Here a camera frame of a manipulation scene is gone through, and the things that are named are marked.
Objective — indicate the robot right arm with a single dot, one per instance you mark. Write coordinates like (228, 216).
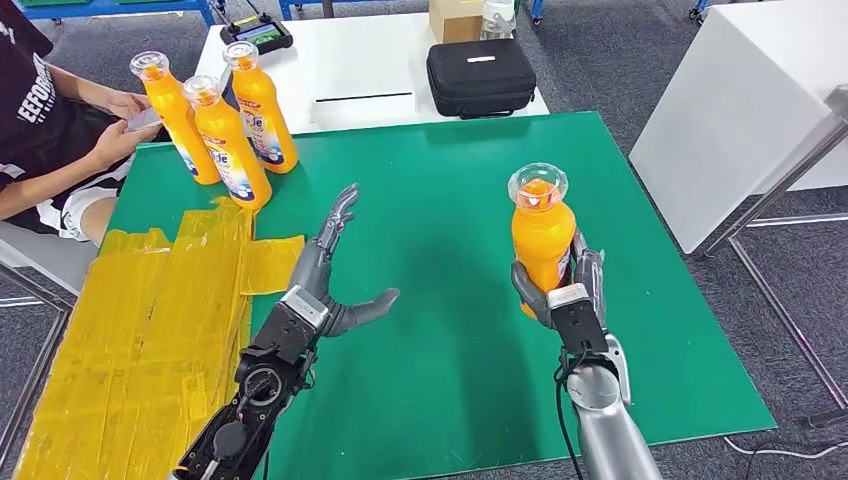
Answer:
(609, 430)

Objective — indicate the person's left hand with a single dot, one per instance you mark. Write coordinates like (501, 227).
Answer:
(127, 104)

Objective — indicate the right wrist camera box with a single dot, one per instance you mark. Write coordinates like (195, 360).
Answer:
(580, 328)

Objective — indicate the brown cardboard box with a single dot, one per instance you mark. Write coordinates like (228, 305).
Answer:
(457, 20)

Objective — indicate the clear plastic jar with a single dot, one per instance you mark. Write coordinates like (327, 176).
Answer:
(497, 18)

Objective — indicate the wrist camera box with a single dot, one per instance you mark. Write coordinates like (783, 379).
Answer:
(580, 328)
(291, 331)

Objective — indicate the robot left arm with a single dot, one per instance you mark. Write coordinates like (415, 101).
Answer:
(245, 411)

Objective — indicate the white smartphone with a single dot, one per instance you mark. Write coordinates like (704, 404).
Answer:
(144, 120)

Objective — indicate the black zip carry case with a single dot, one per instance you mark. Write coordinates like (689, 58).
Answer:
(480, 76)

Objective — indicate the person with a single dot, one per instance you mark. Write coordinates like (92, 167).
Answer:
(40, 132)

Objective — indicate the black remote controller with screen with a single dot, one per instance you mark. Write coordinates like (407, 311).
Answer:
(262, 33)

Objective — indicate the yellow taped cardboard sheet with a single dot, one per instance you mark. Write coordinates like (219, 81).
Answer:
(132, 344)

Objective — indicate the white table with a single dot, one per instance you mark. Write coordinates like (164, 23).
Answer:
(358, 66)

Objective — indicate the blue metal rack frame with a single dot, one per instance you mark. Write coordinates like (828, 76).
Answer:
(132, 6)

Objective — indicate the person's right hand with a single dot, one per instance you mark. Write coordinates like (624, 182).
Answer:
(116, 146)

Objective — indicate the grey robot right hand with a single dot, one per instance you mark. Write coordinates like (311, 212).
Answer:
(593, 278)

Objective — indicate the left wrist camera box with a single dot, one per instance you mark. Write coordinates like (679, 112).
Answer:
(291, 331)

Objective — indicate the orange detergent bottle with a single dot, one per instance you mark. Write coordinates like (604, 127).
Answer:
(540, 238)
(265, 119)
(175, 126)
(228, 159)

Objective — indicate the metal stand frame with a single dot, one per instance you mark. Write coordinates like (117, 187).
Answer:
(782, 179)

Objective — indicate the green table mat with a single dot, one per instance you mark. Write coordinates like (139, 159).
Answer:
(430, 199)

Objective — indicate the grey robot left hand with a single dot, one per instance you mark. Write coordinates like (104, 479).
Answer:
(311, 285)

